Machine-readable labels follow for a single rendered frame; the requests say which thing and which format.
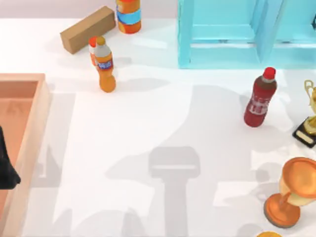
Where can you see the shallow salmon-coloured box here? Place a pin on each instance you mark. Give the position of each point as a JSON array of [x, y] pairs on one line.
[[29, 118]]

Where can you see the copper trophy cup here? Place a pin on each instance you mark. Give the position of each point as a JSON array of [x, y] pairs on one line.
[[293, 187]]

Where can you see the orange round object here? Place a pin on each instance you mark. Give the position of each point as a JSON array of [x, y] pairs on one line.
[[268, 234]]

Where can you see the brown cardboard box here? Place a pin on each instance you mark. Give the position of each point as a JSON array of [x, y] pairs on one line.
[[86, 29]]

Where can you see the gold trophy black base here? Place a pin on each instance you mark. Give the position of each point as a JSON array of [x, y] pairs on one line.
[[308, 123]]

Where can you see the light blue rack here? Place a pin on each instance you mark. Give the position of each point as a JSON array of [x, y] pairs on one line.
[[222, 49]]

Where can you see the large orange bottle blue label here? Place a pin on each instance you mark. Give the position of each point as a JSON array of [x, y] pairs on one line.
[[129, 17]]

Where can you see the orange bottle red cap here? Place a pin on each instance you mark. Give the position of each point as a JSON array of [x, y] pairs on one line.
[[92, 50]]

